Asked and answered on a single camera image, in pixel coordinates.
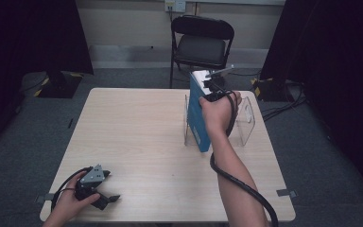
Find person's right hand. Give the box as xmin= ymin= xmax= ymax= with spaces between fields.
xmin=198 ymin=90 xmax=243 ymax=137

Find black folding chair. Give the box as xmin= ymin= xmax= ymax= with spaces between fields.
xmin=169 ymin=14 xmax=236 ymax=90

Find black stand base yellow tape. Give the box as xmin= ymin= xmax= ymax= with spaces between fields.
xmin=32 ymin=70 xmax=85 ymax=99
xmin=250 ymin=77 xmax=287 ymax=102

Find white wall socket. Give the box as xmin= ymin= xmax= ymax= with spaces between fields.
xmin=164 ymin=0 xmax=187 ymax=14

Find black floor cables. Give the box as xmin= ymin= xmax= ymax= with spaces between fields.
xmin=260 ymin=80 xmax=308 ymax=123

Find person's left hand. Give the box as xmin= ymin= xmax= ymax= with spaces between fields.
xmin=48 ymin=171 xmax=102 ymax=222

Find thick blue book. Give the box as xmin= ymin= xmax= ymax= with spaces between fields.
xmin=187 ymin=69 xmax=225 ymax=153

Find thick black gripper cable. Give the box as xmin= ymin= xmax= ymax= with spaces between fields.
xmin=209 ymin=89 xmax=280 ymax=227

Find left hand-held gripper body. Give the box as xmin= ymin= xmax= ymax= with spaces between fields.
xmin=73 ymin=163 xmax=106 ymax=202

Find clear acrylic book stand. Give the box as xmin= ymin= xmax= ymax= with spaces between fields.
xmin=183 ymin=94 xmax=256 ymax=148

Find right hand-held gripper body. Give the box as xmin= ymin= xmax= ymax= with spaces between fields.
xmin=201 ymin=64 xmax=236 ymax=103

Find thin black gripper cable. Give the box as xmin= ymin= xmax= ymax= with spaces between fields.
xmin=50 ymin=166 xmax=95 ymax=213

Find black curtain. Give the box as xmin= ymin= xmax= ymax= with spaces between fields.
xmin=259 ymin=0 xmax=363 ymax=204
xmin=0 ymin=0 xmax=95 ymax=159

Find grey tape strip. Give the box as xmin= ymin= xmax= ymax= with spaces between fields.
xmin=35 ymin=193 xmax=56 ymax=203
xmin=276 ymin=188 xmax=298 ymax=199

